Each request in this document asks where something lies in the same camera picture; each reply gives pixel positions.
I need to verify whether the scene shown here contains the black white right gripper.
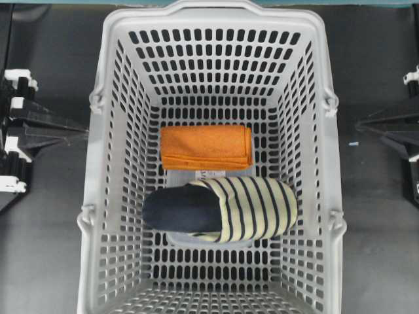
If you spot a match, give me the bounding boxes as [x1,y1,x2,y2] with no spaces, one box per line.
[357,65,418,200]

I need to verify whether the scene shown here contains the grey plastic shopping basket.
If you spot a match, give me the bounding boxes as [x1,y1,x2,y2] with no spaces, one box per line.
[77,1,346,313]

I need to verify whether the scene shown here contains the folded orange cloth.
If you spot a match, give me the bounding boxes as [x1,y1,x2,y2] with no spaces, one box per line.
[160,125,253,171]

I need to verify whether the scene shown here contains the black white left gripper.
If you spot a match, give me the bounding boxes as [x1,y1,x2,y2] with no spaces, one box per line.
[1,69,89,211]

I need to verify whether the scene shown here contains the striped navy cream slipper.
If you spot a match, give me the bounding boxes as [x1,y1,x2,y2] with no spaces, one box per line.
[142,177,299,244]

